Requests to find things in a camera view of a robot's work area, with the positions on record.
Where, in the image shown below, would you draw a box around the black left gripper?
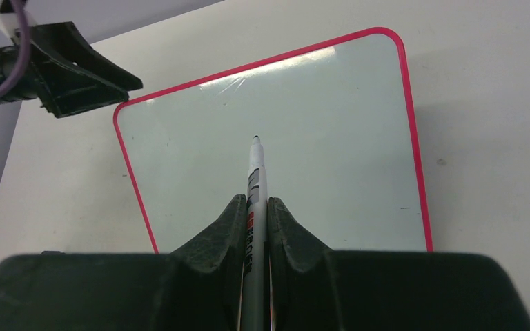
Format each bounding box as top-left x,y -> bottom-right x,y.
0,21 -> 143,119

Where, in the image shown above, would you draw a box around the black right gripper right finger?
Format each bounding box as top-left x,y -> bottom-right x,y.
268,198 -> 530,330

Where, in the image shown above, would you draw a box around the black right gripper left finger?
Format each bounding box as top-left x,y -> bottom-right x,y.
0,194 -> 247,330

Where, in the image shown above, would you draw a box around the white whiteboard marker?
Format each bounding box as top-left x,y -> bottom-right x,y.
240,136 -> 271,330

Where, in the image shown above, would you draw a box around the pink framed whiteboard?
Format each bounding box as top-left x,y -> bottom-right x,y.
113,27 -> 433,253

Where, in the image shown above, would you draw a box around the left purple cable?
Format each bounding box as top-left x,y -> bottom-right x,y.
0,0 -> 32,110

